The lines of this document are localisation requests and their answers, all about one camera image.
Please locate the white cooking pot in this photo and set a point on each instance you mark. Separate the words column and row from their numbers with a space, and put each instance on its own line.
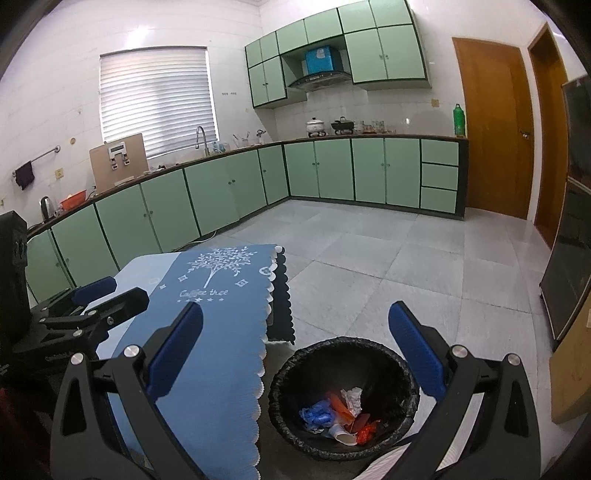
column 316, row 126

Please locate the black glass cabinet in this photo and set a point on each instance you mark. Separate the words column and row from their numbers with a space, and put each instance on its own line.
column 572, row 221

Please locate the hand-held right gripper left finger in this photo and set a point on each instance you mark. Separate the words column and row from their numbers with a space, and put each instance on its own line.
column 175, row 350

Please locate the black wok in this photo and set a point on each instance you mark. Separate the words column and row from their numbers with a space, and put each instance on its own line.
column 342, row 125

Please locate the blue plastic bag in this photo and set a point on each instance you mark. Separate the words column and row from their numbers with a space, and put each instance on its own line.
column 316, row 415

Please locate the green bottle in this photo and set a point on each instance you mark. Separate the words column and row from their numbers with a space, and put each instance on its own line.
column 459, row 122

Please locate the metal electric kettle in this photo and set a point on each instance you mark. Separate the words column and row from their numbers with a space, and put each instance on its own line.
column 46, row 208

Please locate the dark red clothing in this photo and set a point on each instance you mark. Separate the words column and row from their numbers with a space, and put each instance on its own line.
column 23, row 429

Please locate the blue box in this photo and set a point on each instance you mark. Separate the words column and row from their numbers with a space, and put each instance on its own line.
column 319, row 60

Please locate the red plastic basin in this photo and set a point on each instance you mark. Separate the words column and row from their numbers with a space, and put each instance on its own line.
column 74, row 200

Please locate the green lower kitchen cabinets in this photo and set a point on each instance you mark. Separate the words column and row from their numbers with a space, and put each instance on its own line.
column 207, row 189

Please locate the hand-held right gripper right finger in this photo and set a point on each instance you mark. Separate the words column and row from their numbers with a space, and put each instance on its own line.
column 415, row 350

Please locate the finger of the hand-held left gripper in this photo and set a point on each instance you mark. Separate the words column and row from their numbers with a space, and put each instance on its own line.
column 94, row 288
column 124, row 304

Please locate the black trash bin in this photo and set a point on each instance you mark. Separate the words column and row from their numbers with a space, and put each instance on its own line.
column 351, row 364

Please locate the brown wooden door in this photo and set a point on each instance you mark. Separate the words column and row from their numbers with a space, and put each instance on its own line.
column 494, row 129
column 551, row 147

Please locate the dark towel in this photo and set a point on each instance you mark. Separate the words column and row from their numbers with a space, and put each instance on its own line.
column 24, row 176

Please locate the dark blue table runner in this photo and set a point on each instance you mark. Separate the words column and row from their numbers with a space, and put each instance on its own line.
column 217, row 369

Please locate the metal kitchen faucet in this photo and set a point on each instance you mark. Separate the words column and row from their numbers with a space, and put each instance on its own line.
column 201, row 138

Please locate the metal towel bar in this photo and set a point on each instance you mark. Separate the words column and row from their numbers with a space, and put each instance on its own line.
column 41, row 156

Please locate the red plastic bag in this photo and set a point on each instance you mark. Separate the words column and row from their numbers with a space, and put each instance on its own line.
column 367, row 434

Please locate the cardboard box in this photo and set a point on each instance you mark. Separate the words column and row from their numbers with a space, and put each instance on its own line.
column 572, row 378

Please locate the white paper cup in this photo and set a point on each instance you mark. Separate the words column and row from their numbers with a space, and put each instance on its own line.
column 342, row 434

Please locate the black range hood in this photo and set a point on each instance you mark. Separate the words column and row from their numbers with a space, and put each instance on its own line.
column 318, row 81

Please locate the green upper wall cabinets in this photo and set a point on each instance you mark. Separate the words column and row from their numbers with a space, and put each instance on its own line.
column 397, row 50

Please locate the light blue tablecloth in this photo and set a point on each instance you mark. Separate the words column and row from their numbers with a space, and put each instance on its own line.
column 138, row 272

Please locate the white window blind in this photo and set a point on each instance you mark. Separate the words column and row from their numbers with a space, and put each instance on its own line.
column 157, row 101

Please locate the utensil holder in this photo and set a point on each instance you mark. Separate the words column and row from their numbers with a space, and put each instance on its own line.
column 241, row 142

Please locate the white tissue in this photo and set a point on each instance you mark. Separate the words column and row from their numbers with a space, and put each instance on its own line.
column 353, row 399

